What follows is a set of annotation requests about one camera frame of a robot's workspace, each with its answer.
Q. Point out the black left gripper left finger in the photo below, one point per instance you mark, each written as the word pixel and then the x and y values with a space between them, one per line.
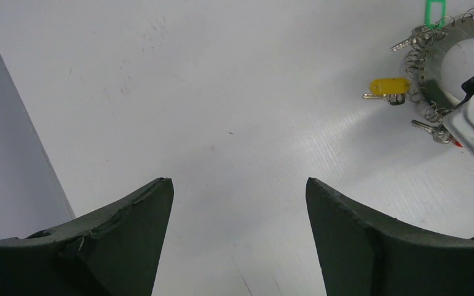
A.
pixel 114 250

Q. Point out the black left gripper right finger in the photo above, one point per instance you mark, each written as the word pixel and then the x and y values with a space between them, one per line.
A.
pixel 362 251

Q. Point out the metal disc keyring with rings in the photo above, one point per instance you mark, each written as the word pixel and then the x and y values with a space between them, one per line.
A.
pixel 429 45

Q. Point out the silver key with red tag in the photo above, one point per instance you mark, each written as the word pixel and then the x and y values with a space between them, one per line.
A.
pixel 439 133

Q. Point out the silver key with green tag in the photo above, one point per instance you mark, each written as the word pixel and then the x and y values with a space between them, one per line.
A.
pixel 434 14

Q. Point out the silver key with yellow tag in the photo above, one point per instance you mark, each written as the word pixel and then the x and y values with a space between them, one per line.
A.
pixel 391 90

